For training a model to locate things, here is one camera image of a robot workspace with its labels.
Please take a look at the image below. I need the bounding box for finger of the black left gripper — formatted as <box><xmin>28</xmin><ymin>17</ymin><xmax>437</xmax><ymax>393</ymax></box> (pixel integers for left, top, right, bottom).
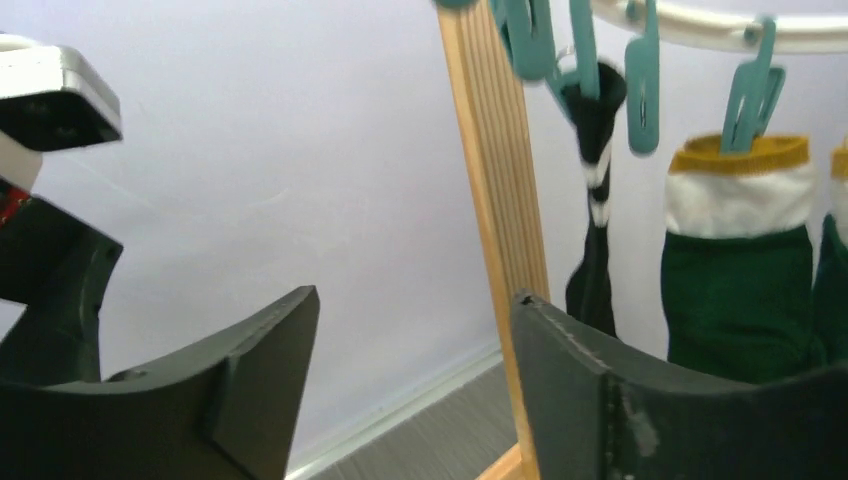
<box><xmin>1</xmin><ymin>197</ymin><xmax>123</xmax><ymax>386</ymax></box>

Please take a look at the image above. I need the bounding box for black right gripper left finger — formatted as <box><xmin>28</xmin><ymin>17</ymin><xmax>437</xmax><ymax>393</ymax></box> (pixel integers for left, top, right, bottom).
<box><xmin>1</xmin><ymin>286</ymin><xmax>320</xmax><ymax>479</ymax></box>

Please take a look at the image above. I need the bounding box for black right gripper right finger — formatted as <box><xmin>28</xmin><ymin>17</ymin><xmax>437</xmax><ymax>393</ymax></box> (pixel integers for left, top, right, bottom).
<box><xmin>511</xmin><ymin>293</ymin><xmax>847</xmax><ymax>480</ymax></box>

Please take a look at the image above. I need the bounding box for green dotted sock front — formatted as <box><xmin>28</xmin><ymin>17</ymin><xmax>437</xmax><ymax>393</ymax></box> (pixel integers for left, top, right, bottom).
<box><xmin>660</xmin><ymin>135</ymin><xmax>825</xmax><ymax>384</ymax></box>

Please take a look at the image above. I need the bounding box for green dotted sock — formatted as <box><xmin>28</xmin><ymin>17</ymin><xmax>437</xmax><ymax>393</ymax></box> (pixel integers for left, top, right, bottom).
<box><xmin>660</xmin><ymin>135</ymin><xmax>825</xmax><ymax>384</ymax></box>
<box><xmin>812</xmin><ymin>142</ymin><xmax>847</xmax><ymax>364</ymax></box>

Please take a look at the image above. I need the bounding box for wooden hanger stand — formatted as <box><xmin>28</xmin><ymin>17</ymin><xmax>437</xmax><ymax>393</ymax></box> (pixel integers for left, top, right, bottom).
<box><xmin>437</xmin><ymin>1</ymin><xmax>549</xmax><ymax>479</ymax></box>

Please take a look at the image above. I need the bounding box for white round clip hanger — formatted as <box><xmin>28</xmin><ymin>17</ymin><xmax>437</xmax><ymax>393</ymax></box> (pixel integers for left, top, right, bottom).
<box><xmin>591</xmin><ymin>1</ymin><xmax>847</xmax><ymax>55</ymax></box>

